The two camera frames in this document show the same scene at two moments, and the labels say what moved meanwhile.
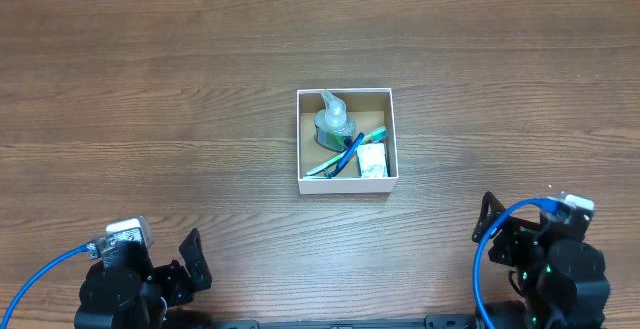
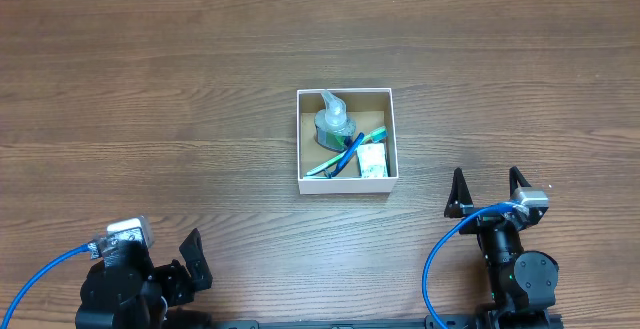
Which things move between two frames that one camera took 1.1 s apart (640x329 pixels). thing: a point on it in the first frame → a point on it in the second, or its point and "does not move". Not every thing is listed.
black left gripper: (173, 275) does not move
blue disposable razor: (346, 158) does not move
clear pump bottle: (333, 130) does not move
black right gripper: (513, 232) → (458, 201)
